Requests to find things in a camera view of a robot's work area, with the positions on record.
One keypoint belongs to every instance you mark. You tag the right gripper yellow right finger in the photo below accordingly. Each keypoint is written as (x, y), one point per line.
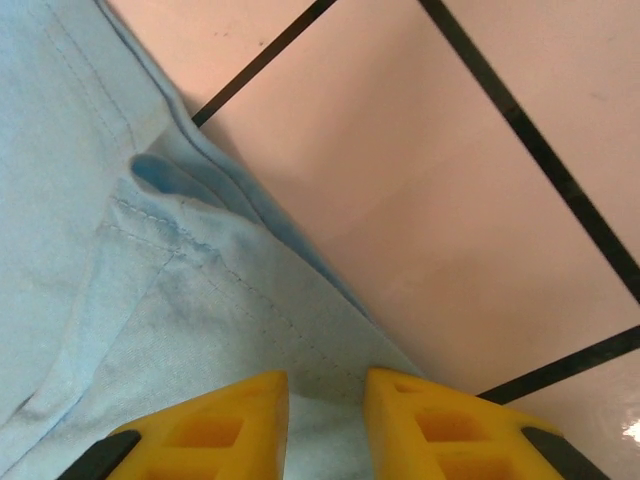
(450, 430)

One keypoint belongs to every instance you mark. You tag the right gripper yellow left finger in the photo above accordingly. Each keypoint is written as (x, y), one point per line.
(210, 430)

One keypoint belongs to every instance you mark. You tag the light blue printed t-shirt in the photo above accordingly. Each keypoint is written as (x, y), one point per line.
(100, 250)

